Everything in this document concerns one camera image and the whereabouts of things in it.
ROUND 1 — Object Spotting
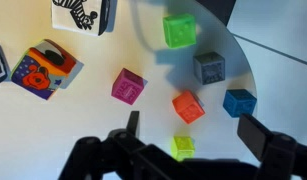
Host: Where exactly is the black white zebra soft cube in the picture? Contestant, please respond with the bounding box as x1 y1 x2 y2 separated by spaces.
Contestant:
51 0 118 37

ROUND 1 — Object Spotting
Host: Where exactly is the orange block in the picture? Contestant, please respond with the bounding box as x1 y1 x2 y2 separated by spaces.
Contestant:
172 89 206 125

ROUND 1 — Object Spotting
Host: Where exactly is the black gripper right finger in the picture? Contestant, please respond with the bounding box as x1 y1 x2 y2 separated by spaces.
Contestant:
237 113 307 180

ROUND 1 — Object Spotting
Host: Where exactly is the grey block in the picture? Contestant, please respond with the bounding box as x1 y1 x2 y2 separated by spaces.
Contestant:
193 51 226 86

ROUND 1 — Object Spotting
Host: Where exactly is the yellow translucent block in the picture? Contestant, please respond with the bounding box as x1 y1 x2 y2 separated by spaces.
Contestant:
171 135 196 162

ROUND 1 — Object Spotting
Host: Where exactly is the colourful orange purple soft cube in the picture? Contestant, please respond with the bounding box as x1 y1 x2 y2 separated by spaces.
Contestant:
10 38 85 101

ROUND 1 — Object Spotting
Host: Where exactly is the pink block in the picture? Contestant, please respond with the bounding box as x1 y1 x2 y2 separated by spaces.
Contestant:
111 67 148 106

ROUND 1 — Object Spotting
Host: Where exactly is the blue block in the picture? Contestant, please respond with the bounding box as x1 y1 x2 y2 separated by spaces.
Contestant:
222 88 258 118

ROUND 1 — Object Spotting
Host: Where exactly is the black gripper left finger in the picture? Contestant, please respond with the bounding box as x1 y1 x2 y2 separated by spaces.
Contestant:
58 110 181 180

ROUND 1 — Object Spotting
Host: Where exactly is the green block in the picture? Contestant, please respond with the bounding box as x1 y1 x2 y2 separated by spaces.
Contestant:
162 13 198 50

